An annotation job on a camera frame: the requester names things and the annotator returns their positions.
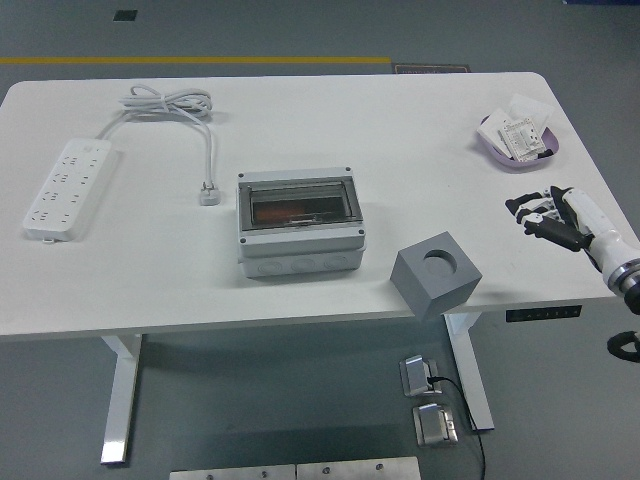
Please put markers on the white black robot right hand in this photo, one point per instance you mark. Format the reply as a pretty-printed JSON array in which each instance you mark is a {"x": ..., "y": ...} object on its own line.
[{"x": 585, "y": 210}]

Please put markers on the grey cube battery holder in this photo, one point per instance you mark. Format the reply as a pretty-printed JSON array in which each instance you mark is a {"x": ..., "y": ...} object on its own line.
[{"x": 415, "y": 280}]

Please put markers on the transparent hinged box lid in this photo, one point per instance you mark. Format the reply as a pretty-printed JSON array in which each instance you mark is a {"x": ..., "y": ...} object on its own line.
[{"x": 320, "y": 192}]

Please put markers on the grey plastic junction box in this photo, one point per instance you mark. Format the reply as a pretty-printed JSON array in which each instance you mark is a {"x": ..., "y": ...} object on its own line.
[{"x": 300, "y": 255}]

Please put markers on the orange cylindrical battery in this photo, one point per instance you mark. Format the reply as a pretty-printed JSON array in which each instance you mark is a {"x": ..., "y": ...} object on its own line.
[{"x": 275, "y": 210}]

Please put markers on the silver floor socket box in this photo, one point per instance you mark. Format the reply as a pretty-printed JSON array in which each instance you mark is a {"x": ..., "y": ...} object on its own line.
[
  {"x": 417, "y": 375},
  {"x": 432, "y": 425}
]

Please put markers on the printed label socket package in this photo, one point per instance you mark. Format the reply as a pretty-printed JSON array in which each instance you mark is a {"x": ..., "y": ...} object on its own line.
[{"x": 522, "y": 140}]

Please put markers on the purple shallow tray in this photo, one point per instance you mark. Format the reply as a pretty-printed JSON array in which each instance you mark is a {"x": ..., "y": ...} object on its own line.
[{"x": 500, "y": 159}]

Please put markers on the black table control panel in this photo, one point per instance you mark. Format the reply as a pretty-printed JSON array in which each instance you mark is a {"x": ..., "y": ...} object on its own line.
[{"x": 545, "y": 313}]

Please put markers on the white square socket panel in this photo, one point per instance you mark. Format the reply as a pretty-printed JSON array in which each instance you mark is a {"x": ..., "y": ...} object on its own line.
[
  {"x": 527, "y": 106},
  {"x": 492, "y": 127}
]

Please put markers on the white table leg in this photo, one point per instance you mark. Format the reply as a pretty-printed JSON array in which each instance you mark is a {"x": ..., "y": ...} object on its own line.
[
  {"x": 470, "y": 375},
  {"x": 120, "y": 400}
]

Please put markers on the dark floor sign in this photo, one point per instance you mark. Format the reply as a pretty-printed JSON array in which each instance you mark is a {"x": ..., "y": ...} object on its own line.
[{"x": 430, "y": 69}]

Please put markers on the grey metal plate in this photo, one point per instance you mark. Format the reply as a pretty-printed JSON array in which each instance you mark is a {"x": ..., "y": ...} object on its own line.
[
  {"x": 230, "y": 474},
  {"x": 357, "y": 470}
]

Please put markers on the yellow floor tape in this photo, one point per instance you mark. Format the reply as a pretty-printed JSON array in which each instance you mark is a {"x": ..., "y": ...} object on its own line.
[{"x": 200, "y": 60}]

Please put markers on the black floor hatch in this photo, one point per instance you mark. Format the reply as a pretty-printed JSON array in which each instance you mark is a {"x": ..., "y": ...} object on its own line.
[{"x": 125, "y": 15}]

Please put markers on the white power strip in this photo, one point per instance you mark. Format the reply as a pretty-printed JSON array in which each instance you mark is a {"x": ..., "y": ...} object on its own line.
[{"x": 65, "y": 190}]

